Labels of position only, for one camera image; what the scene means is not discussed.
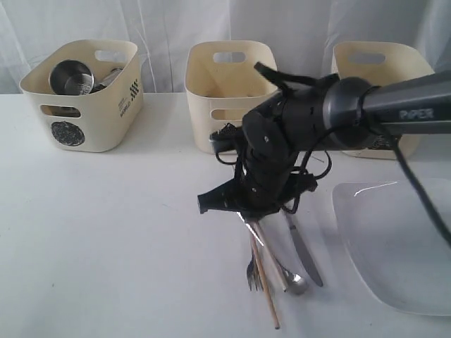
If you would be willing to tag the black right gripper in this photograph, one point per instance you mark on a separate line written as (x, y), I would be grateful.
(263, 179)

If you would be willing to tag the wooden chopstick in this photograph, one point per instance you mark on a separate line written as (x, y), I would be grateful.
(274, 264)
(264, 283)

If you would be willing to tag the stainless steel table knife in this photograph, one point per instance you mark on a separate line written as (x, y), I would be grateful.
(303, 253)

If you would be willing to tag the stainless steel fork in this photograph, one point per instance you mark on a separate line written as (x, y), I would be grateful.
(252, 272)

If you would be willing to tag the stainless steel spoon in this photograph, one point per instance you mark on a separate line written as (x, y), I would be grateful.
(293, 283)

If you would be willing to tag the steel mug with handle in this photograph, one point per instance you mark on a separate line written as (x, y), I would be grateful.
(106, 81)

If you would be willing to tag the cream bin with circle mark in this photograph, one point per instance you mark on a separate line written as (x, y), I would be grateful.
(105, 115)

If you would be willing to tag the small stainless steel cup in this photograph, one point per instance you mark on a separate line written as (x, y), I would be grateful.
(72, 78)

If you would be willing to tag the large stainless steel bowl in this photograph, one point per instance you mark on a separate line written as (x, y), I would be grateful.
(63, 111)

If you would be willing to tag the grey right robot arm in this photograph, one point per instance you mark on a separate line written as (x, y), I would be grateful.
(335, 114)

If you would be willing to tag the cream bin with triangle mark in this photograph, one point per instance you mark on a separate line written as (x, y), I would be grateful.
(222, 85)

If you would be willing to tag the white backdrop curtain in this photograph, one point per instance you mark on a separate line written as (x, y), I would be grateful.
(301, 34)

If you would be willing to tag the white square plate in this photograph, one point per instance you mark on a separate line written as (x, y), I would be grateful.
(394, 246)

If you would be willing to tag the cream bin with square mark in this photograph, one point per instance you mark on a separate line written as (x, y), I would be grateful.
(381, 63)

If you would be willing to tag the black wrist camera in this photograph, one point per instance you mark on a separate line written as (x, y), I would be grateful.
(229, 138)

